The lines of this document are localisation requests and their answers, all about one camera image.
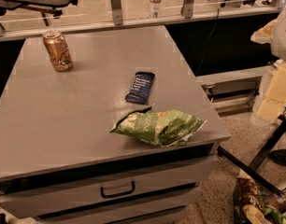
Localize grey drawer cabinet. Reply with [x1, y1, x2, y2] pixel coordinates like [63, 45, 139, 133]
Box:
[0, 26, 229, 224]

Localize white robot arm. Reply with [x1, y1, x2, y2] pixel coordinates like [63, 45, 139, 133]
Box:
[271, 7, 286, 61]

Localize orange soda can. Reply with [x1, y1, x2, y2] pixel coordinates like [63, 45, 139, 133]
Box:
[43, 30, 73, 72]

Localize clear water bottle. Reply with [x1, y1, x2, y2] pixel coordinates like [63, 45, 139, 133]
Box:
[150, 0, 162, 19]

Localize colourful snack bag on floor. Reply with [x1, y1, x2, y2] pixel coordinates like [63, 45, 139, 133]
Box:
[234, 170, 286, 224]

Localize dark blue rxbar wrapper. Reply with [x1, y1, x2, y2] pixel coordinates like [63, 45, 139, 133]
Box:
[125, 72, 155, 105]

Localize black drawer handle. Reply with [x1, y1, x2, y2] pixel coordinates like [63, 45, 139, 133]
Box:
[100, 181, 136, 199]

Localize black metal stand frame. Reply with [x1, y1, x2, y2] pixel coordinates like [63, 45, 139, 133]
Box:
[218, 107, 286, 194]

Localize green chip bag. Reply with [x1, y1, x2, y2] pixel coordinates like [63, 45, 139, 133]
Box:
[111, 107, 207, 147]

